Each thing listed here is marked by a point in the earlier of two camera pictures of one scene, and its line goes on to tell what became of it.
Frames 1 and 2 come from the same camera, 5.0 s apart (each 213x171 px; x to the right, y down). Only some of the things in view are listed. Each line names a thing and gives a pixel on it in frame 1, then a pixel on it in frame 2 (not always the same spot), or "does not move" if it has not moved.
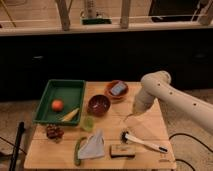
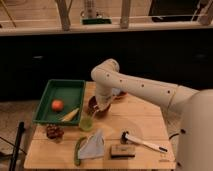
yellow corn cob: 71,115 does not move
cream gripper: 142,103 -> 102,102
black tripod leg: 21,128 does not move
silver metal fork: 129,116 -> 94,114
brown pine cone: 54,132 does not move
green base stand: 96,21 does not move
